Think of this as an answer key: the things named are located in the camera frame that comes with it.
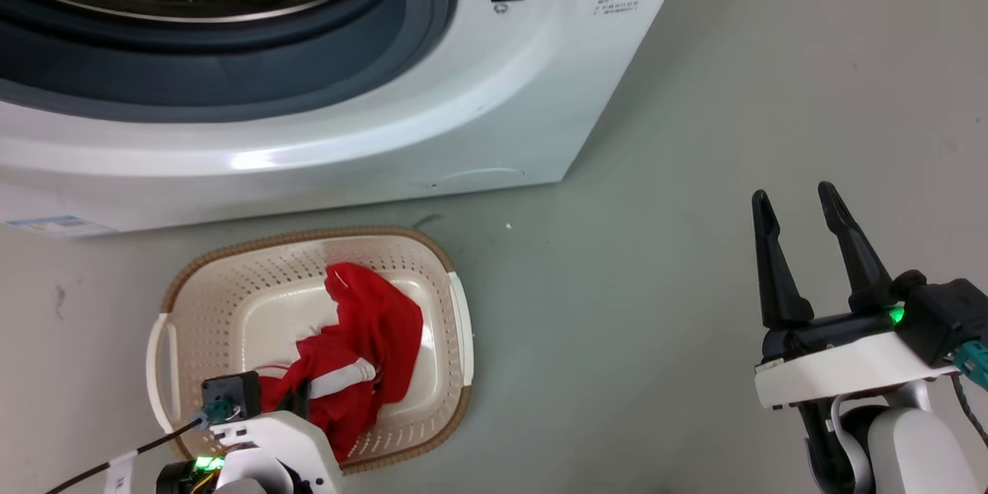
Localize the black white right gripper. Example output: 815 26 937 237
751 181 959 411

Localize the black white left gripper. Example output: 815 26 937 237
157 420 262 494

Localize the red garment with white stripes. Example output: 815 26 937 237
259 262 425 464

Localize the cream perforated laundry basket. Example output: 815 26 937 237
147 226 475 475

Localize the blue paper label sticker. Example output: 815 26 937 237
4 214 117 239

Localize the white front-load washing machine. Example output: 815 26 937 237
0 0 699 239

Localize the grey rubber door gasket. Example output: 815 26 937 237
0 0 460 124

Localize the thin black cable white tag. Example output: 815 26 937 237
45 415 211 494

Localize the thin black braided cable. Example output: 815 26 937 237
952 374 988 450

